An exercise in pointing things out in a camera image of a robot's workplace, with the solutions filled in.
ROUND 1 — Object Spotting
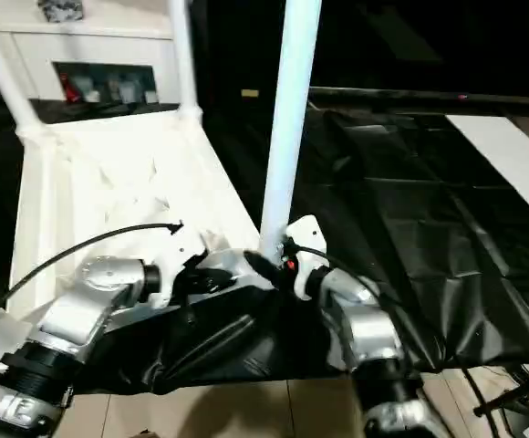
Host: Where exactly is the white plastic table top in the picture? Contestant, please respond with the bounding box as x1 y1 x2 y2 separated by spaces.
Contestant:
9 108 280 340

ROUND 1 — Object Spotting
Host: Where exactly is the black plastic mat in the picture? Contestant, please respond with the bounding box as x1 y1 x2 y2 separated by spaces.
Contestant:
0 91 529 395

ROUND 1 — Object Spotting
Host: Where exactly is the small red bottle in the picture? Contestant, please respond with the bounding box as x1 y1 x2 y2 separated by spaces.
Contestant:
60 73 78 103

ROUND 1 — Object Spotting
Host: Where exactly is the white flat board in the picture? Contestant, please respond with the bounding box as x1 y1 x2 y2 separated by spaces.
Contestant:
445 114 529 234

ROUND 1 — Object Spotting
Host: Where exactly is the white glass-door cabinet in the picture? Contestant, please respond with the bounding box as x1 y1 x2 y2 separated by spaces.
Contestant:
0 0 192 103

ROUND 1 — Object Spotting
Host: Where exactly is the black tripod stand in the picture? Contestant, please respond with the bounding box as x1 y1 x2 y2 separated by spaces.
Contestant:
470 360 529 438

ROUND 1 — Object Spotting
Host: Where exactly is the dark patterned jar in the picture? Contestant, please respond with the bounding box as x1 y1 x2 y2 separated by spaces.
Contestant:
38 0 85 23

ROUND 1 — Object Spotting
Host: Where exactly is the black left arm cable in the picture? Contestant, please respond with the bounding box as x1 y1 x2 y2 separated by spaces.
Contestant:
0 222 185 316

